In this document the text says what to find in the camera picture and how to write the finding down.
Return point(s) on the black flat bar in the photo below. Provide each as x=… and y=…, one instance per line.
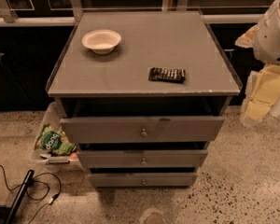
x=17, y=201

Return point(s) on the grey drawer cabinet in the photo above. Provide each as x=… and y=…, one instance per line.
x=89, y=85

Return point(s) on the grey middle drawer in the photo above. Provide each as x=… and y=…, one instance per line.
x=142, y=158

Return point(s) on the green snack bag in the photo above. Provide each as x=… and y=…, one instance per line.
x=54, y=141

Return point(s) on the dark snack bar wrapper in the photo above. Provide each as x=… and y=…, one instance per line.
x=167, y=75

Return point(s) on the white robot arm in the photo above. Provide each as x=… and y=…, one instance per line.
x=266, y=44

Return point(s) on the white paper bowl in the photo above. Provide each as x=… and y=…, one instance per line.
x=101, y=41

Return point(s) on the grey top drawer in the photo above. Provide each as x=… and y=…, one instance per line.
x=142, y=129

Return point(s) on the metal railing frame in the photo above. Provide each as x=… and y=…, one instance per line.
x=213, y=11

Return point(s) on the grey bottom drawer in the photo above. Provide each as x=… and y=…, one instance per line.
x=143, y=180

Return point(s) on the grey drawer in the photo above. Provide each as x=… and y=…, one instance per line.
x=143, y=180
x=142, y=129
x=142, y=158

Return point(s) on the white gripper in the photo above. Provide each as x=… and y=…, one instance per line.
x=272, y=39

